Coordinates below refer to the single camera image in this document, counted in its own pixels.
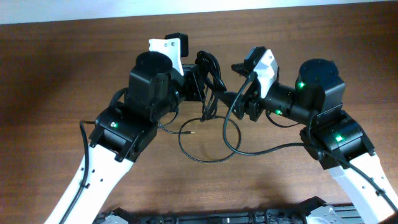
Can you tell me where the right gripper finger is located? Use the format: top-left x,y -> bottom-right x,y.
215,91 -> 241,109
231,63 -> 251,77

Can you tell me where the black cable bundle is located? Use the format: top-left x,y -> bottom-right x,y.
158,50 -> 243,164

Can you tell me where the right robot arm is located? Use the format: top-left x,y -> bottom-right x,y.
216,58 -> 397,223

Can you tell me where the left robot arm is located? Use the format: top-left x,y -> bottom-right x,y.
46,52 -> 203,223

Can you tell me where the right camera cable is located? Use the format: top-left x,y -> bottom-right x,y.
222,72 -> 398,215

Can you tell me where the camera cable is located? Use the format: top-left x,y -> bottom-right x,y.
58,119 -> 97,224
222,72 -> 398,215

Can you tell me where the left camera cable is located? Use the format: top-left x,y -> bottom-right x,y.
58,119 -> 97,224

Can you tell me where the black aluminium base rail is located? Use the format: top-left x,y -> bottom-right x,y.
93,197 -> 364,224

